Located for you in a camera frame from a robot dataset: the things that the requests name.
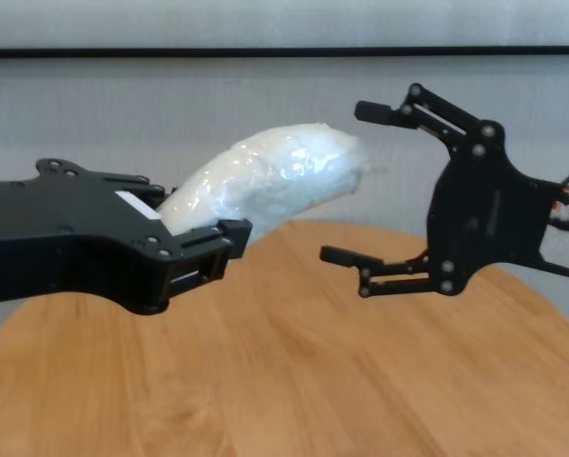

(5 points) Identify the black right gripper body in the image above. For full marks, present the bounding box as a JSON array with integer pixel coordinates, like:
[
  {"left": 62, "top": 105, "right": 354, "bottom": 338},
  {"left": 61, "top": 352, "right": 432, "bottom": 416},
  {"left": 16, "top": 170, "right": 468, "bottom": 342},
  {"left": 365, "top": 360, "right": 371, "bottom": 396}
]
[{"left": 425, "top": 120, "right": 569, "bottom": 296}]

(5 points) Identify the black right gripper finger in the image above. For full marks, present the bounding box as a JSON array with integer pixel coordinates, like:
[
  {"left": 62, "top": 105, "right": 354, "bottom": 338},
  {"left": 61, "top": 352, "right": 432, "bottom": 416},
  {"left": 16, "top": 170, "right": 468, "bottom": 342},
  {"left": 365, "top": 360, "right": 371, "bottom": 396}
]
[
  {"left": 319, "top": 245, "right": 432, "bottom": 299},
  {"left": 353, "top": 83, "right": 481, "bottom": 144}
]

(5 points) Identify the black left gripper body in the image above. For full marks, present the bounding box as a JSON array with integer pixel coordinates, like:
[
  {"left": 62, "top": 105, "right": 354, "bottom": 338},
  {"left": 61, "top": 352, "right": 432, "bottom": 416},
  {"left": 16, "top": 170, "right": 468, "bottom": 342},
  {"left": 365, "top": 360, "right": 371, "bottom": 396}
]
[{"left": 0, "top": 156, "right": 174, "bottom": 316}]

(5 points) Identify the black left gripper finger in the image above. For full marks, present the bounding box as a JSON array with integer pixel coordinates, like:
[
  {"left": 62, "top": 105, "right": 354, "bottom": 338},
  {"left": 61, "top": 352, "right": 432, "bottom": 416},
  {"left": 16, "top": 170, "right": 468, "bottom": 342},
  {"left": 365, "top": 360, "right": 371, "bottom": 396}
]
[
  {"left": 98, "top": 170, "right": 180, "bottom": 209},
  {"left": 179, "top": 217, "right": 253, "bottom": 281}
]

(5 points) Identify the white plastic-wrapped sandbag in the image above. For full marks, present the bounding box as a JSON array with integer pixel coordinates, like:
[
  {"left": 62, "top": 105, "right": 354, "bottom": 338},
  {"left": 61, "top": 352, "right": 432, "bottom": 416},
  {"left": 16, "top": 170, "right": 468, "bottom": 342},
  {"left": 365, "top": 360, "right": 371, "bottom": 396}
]
[{"left": 155, "top": 121, "right": 385, "bottom": 237}]

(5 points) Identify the black wall rail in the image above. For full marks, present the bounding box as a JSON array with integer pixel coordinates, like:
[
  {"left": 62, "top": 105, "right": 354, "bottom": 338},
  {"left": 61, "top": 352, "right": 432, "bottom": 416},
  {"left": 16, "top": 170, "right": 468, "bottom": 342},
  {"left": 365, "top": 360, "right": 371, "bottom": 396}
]
[{"left": 0, "top": 45, "right": 569, "bottom": 60}]

